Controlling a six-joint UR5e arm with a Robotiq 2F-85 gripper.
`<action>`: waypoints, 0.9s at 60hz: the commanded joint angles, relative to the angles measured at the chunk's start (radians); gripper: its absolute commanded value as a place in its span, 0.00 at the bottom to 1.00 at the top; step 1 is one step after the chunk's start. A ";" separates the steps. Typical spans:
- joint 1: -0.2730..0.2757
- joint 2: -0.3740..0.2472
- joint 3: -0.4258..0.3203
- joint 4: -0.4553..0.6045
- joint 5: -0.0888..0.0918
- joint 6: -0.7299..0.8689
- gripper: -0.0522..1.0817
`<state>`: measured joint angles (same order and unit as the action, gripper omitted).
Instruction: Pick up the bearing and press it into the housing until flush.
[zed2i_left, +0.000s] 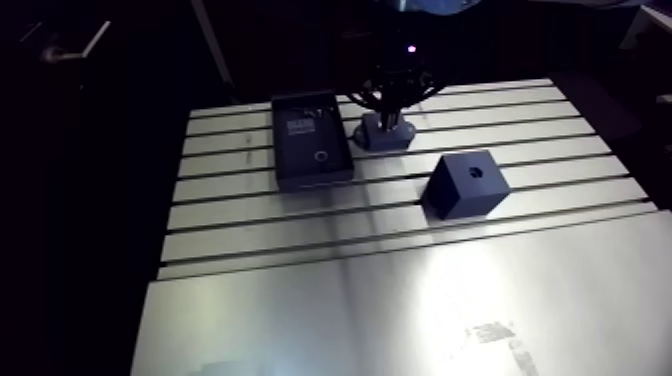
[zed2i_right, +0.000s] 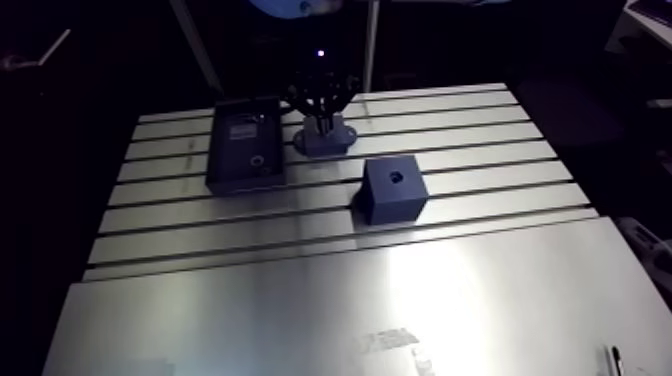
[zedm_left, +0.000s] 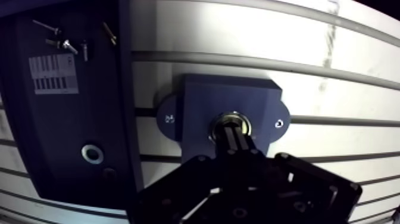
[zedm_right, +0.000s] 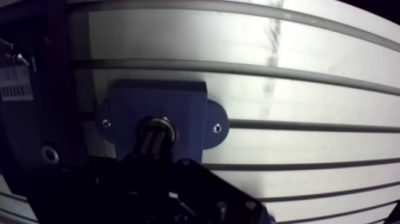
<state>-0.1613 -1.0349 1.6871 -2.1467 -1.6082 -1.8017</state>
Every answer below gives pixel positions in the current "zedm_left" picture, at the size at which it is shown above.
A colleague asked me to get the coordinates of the steel bearing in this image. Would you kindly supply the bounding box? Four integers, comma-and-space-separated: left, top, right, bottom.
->
208, 111, 252, 144

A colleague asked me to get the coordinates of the dark blue-grey tray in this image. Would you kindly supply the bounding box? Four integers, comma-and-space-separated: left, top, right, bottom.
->
0, 0, 145, 211

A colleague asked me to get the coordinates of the dark blue-grey housing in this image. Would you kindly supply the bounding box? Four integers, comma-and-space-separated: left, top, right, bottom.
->
155, 73, 292, 164

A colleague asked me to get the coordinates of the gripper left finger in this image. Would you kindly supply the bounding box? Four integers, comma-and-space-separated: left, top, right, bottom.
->
126, 122, 242, 224

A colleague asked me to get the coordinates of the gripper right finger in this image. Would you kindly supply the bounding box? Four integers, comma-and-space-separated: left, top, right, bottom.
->
234, 125, 363, 224

